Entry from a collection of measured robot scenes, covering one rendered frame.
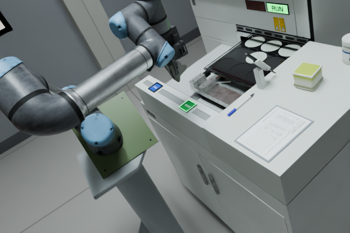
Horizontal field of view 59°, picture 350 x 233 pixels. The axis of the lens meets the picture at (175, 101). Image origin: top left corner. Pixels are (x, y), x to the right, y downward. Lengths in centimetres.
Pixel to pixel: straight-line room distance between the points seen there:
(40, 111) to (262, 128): 67
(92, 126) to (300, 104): 73
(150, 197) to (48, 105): 92
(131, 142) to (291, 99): 68
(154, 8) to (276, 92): 53
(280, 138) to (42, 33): 281
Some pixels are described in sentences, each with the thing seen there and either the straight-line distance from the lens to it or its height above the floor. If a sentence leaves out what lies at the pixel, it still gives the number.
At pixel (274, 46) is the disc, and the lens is 160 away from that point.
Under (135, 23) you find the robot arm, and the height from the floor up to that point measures 139.
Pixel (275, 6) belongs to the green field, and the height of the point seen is 111.
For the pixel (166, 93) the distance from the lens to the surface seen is 139.
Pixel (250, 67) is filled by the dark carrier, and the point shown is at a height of 90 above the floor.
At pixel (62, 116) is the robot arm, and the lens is 79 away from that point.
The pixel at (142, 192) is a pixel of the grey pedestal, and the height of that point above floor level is 60.
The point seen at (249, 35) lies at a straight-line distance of 168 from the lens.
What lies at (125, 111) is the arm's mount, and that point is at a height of 96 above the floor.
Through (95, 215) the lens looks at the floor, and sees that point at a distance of 246.
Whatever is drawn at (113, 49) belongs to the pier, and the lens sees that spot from 332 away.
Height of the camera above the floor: 170
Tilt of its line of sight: 34 degrees down
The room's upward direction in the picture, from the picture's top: 24 degrees counter-clockwise
